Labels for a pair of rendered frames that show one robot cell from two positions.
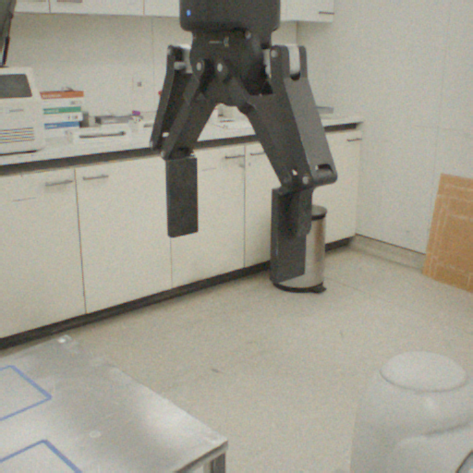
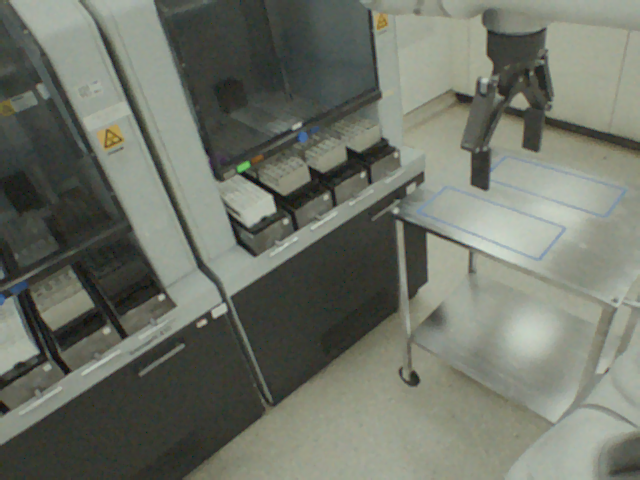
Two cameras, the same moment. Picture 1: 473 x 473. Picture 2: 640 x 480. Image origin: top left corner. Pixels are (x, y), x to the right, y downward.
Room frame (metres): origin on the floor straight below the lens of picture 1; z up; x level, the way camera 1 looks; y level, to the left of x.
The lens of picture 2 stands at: (0.24, -0.64, 1.61)
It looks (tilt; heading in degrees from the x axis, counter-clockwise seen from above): 38 degrees down; 97
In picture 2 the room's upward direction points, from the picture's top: 12 degrees counter-clockwise
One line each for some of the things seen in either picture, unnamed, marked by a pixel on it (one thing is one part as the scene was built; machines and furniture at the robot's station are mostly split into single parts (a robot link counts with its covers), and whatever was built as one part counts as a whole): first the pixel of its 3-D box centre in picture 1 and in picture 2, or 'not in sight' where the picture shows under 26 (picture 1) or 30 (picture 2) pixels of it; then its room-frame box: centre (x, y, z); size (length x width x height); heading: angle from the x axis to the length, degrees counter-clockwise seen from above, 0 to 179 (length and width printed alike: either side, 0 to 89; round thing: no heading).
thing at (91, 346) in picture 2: not in sight; (57, 283); (-0.66, 0.35, 0.78); 0.73 x 0.14 x 0.09; 129
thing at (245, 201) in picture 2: not in sight; (235, 195); (-0.14, 0.59, 0.83); 0.30 x 0.10 x 0.06; 129
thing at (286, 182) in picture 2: not in sight; (292, 179); (0.04, 0.61, 0.85); 0.12 x 0.02 x 0.06; 40
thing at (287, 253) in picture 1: (288, 233); (480, 167); (0.42, -0.04, 1.22); 0.03 x 0.01 x 0.07; 129
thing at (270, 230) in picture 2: not in sight; (219, 194); (-0.23, 0.70, 0.78); 0.73 x 0.14 x 0.09; 129
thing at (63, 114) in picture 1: (55, 114); not in sight; (3.15, 0.91, 1.01); 0.23 x 0.12 x 0.08; 128
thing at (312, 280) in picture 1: (299, 247); not in sight; (3.29, -0.40, 0.23); 0.38 x 0.31 x 0.46; 39
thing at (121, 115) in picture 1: (119, 118); not in sight; (3.32, 0.61, 0.97); 0.24 x 0.12 x 0.13; 118
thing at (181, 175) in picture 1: (182, 197); (533, 130); (0.52, 0.04, 1.22); 0.03 x 0.01 x 0.07; 129
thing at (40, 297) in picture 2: not in sight; (60, 294); (-0.55, 0.22, 0.85); 0.12 x 0.02 x 0.06; 39
